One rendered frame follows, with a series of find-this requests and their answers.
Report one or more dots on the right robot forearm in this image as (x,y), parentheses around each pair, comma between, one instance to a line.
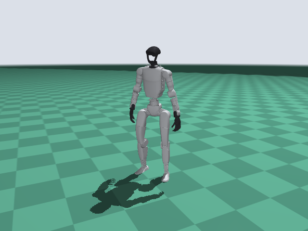
(134,98)

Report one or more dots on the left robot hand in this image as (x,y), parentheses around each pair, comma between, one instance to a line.
(177,122)

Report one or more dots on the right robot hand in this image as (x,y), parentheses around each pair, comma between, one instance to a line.
(131,113)

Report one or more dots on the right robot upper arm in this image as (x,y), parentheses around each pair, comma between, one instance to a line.
(137,87)

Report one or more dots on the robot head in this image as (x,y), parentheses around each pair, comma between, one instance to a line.
(154,51)

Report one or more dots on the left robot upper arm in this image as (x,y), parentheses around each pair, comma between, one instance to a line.
(167,74)

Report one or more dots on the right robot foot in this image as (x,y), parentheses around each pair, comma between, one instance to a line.
(141,170)

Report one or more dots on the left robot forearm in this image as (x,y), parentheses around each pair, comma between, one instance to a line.
(175,104)

